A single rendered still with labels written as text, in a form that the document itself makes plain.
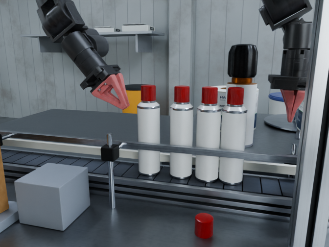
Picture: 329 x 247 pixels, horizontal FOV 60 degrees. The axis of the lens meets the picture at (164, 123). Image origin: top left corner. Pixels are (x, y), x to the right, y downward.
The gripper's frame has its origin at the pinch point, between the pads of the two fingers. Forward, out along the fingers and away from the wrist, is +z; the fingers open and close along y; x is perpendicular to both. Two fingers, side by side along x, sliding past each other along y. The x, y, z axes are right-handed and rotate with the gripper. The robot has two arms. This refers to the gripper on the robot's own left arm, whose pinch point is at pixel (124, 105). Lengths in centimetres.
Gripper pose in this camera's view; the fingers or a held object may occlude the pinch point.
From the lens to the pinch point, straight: 67.1
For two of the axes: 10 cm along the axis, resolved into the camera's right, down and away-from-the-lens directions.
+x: -7.3, 5.9, 3.6
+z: 6.3, 7.8, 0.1
